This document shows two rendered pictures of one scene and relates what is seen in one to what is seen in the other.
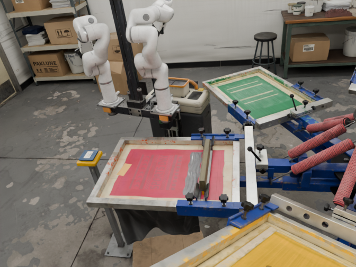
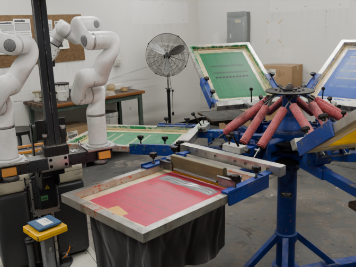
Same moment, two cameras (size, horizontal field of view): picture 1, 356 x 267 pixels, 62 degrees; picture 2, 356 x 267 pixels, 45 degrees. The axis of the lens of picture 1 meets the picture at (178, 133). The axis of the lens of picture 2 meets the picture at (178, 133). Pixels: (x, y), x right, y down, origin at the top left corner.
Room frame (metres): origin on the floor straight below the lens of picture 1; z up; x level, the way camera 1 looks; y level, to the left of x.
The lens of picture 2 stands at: (0.24, 1.65, 1.71)
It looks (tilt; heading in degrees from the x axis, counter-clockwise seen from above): 14 degrees down; 302
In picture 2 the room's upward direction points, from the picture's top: 2 degrees counter-clockwise
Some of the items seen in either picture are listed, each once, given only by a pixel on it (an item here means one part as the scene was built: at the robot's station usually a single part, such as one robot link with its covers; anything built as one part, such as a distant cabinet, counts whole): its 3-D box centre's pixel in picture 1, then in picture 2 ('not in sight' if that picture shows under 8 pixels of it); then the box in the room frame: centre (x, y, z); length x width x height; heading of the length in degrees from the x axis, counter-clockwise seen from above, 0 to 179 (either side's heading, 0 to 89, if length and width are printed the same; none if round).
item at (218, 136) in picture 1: (214, 140); (165, 164); (1.52, -0.23, 0.98); 0.30 x 0.05 x 0.07; 76
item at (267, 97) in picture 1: (268, 90); (152, 126); (1.92, -0.70, 1.05); 1.08 x 0.61 x 0.23; 16
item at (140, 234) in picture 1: (159, 223); (192, 252); (1.12, 0.18, 0.74); 0.46 x 0.04 x 0.42; 76
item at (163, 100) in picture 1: (164, 96); (96, 129); (1.74, 0.05, 1.21); 0.16 x 0.13 x 0.15; 151
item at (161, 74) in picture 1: (158, 75); (92, 99); (1.73, 0.07, 1.37); 0.13 x 0.10 x 0.16; 74
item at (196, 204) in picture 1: (207, 208); (246, 188); (0.98, -0.09, 0.98); 0.30 x 0.05 x 0.07; 76
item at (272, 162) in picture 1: (272, 165); (240, 153); (1.17, -0.47, 1.02); 0.17 x 0.06 x 0.05; 76
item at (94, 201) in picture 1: (170, 169); (167, 188); (1.31, 0.07, 0.97); 0.79 x 0.58 x 0.04; 76
